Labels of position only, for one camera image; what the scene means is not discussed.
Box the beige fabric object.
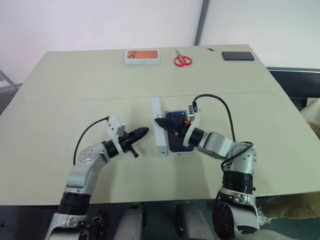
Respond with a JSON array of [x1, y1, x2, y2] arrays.
[[299, 97, 320, 141]]

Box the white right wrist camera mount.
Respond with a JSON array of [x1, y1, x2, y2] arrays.
[[181, 102, 202, 147]]

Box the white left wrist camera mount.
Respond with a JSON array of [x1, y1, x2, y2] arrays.
[[106, 115, 126, 155]]

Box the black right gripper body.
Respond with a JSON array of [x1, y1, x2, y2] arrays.
[[177, 118, 193, 141]]

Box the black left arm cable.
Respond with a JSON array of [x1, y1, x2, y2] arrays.
[[73, 115, 111, 166]]

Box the dark blue flat pad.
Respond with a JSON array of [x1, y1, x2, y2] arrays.
[[221, 50, 255, 62]]

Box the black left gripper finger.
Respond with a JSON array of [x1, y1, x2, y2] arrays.
[[129, 132, 149, 145], [127, 127, 150, 141]]

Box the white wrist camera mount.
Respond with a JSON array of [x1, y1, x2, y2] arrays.
[[181, 102, 202, 147], [106, 115, 126, 155]]

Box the dark blue phone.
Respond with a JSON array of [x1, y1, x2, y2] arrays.
[[165, 109, 196, 153]]

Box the white box with orange print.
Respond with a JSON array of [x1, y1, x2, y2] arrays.
[[124, 49, 161, 67]]

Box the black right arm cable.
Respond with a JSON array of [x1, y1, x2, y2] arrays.
[[191, 93, 254, 171]]

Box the grey rounded shape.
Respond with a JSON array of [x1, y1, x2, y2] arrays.
[[119, 201, 145, 240]]

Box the red handled scissors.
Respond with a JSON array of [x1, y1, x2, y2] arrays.
[[173, 48, 193, 68]]

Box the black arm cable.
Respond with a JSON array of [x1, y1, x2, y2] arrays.
[[191, 93, 254, 171], [73, 115, 111, 166]]

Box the white phone box lid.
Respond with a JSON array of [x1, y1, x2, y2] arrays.
[[151, 97, 168, 159]]

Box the grey vertical pole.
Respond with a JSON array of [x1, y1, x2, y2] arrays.
[[193, 0, 210, 46]]

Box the grey metal frame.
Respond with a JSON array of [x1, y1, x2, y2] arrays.
[[0, 68, 23, 106]]

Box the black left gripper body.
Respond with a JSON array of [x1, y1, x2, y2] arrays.
[[118, 133, 140, 159]]

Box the black furniture piece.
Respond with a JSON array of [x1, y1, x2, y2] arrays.
[[264, 66, 320, 111]]

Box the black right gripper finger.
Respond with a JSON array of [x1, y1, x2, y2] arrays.
[[154, 117, 181, 130], [162, 126, 182, 138]]

